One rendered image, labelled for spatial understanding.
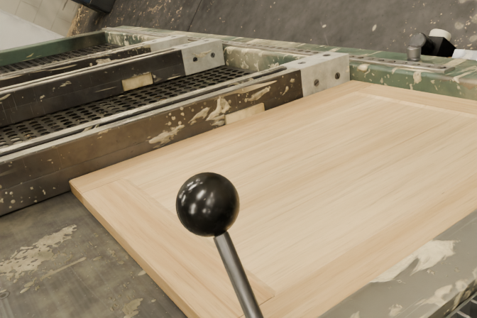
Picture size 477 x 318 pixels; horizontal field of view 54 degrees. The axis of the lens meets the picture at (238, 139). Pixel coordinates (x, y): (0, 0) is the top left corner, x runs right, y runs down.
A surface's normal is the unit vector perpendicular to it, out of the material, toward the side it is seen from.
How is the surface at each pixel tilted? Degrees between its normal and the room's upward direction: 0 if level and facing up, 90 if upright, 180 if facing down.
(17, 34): 90
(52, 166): 90
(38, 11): 90
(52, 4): 90
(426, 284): 55
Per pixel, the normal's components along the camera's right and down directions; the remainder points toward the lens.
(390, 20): -0.73, -0.29
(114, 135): 0.57, 0.22
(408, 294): -0.13, -0.92
